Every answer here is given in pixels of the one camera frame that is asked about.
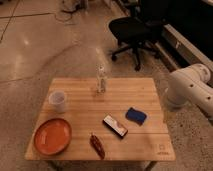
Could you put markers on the clear plastic bottle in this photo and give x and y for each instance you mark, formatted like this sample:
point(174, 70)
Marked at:
point(101, 80)

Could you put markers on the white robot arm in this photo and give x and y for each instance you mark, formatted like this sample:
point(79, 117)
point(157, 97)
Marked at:
point(190, 84)

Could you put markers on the black rectangular box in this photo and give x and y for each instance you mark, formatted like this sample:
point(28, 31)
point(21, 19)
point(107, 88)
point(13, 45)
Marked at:
point(116, 126)

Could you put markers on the wooden folding table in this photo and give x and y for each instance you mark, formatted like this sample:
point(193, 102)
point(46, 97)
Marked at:
point(86, 109)

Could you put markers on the blue sponge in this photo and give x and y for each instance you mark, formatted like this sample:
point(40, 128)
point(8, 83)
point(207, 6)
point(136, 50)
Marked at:
point(136, 116)

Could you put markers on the translucent plastic cup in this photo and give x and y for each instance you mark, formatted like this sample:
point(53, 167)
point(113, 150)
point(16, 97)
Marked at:
point(58, 100)

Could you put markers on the red chili pepper toy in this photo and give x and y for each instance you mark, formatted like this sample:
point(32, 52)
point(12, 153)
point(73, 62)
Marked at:
point(97, 145)

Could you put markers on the black office chair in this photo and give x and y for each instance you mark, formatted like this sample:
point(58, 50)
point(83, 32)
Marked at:
point(144, 24)

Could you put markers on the orange plate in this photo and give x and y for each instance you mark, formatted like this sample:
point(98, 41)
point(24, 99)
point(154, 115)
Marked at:
point(53, 136)

